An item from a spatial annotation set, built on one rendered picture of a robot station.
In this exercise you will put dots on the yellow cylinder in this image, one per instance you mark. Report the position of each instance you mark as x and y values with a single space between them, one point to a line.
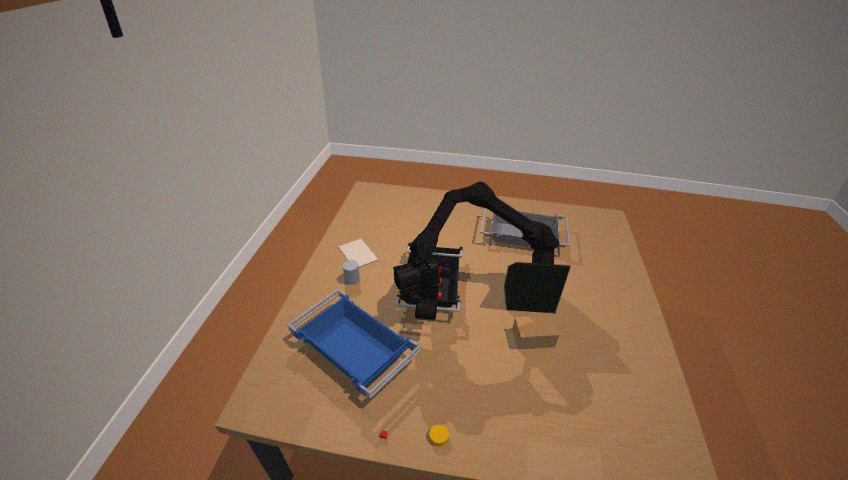
438 435

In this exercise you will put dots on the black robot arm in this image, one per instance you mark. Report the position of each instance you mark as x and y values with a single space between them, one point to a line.
537 234

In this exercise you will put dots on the grey cylinder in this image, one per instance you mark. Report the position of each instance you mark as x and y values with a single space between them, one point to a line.
351 272

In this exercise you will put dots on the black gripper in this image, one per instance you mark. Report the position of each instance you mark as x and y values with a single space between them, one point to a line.
427 308

